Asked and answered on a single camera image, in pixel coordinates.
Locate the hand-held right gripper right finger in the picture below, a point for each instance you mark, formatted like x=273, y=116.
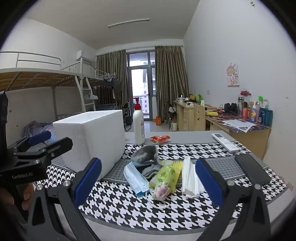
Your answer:
x=208, y=183

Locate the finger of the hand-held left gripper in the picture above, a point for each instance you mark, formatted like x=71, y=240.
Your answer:
x=57, y=146
x=40, y=137

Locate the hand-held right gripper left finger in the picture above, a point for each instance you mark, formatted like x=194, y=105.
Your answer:
x=89, y=180

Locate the white foam sheet bundle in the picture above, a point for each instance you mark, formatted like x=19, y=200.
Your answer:
x=190, y=178

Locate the yellow sponge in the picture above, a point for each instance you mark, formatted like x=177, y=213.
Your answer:
x=178, y=165

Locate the white foam box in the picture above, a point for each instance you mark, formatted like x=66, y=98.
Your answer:
x=92, y=139

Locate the yellow-green plastic packet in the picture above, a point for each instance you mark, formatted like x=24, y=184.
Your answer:
x=164, y=178

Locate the blue face mask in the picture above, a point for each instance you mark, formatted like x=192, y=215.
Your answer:
x=135, y=179

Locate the grey sock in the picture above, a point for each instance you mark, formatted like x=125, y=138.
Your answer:
x=153, y=168
x=144, y=153

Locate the person's left hand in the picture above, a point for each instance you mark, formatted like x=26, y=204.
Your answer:
x=29, y=193

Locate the houndstooth table mat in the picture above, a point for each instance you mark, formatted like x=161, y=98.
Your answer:
x=115, y=201

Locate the white remote control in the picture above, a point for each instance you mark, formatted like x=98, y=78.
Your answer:
x=225, y=141

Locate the black smartphone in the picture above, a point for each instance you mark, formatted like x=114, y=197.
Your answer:
x=252, y=168

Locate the white metal bunk bed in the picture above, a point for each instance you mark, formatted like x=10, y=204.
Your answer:
x=34, y=77
x=99, y=78

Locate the blue checked mattress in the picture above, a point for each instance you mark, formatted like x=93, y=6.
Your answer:
x=106, y=107

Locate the wooden desk with colourful mat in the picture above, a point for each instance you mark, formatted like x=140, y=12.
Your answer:
x=254, y=141

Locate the red snack packet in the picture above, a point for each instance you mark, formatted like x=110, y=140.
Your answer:
x=160, y=139

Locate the white mug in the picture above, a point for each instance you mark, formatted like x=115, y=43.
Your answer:
x=174, y=126

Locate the printed paper sheets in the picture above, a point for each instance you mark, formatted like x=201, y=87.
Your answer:
x=239, y=125

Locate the wooden chair with smiley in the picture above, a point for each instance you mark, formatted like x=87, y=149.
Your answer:
x=200, y=115

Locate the yellow pouch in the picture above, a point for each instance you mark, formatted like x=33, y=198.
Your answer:
x=212, y=114

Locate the white pump bottle red cap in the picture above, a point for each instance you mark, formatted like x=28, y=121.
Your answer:
x=138, y=125

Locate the black folding chair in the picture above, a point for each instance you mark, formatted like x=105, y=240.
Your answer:
x=127, y=115

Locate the colourful desk mat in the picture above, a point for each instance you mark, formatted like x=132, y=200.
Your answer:
x=260, y=128

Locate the black bag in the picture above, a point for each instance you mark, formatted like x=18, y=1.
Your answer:
x=230, y=108

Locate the orange bag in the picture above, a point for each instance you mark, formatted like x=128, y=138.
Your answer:
x=158, y=121

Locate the dark hanging clothes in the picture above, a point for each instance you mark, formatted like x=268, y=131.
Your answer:
x=113, y=88

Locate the dark steel thermos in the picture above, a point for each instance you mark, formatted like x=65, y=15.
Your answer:
x=241, y=105

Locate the green jug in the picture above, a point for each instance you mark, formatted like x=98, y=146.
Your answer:
x=199, y=97

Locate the blue paper bag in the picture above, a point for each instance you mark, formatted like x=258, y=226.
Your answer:
x=266, y=117

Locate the white cooking pot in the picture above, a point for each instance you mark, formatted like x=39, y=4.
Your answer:
x=180, y=99

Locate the white air conditioner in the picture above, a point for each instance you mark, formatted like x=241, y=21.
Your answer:
x=84, y=56

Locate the brown curtain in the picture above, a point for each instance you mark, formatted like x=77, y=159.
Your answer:
x=171, y=81
x=111, y=69

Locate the red lidded container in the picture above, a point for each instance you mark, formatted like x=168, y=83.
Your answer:
x=245, y=93

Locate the glass balcony door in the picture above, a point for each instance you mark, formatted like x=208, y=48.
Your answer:
x=141, y=81

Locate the ceiling tube light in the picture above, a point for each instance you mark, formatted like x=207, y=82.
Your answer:
x=128, y=23

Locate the grey padded wall board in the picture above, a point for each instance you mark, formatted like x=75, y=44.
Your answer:
x=27, y=104

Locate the cartoon wall poster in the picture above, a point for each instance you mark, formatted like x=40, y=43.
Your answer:
x=232, y=75

